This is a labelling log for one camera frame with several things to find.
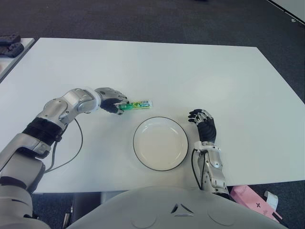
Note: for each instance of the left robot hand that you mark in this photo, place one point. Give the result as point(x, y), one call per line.
point(109, 95)

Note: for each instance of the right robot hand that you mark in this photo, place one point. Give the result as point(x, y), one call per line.
point(208, 130)

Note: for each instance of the green toothpaste tube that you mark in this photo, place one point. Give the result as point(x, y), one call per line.
point(140, 105)

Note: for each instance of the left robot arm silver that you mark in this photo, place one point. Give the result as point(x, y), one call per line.
point(66, 105)

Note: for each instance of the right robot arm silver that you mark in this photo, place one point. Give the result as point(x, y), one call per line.
point(214, 164)

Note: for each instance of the white plate black rim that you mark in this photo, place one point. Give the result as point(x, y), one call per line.
point(159, 145)

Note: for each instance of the pink cardboard box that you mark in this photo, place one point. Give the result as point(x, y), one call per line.
point(247, 198)

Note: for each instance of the grey robot torso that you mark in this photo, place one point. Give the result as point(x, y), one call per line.
point(178, 214)

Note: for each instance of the white paper tag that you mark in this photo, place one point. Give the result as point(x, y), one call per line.
point(271, 199)

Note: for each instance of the black game controller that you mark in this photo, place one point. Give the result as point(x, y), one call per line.
point(9, 39)
point(12, 50)

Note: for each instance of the dark metal support stand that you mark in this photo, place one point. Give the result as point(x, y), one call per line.
point(85, 205)

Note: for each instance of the white desk black edge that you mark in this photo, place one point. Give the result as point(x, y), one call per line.
point(295, 7)

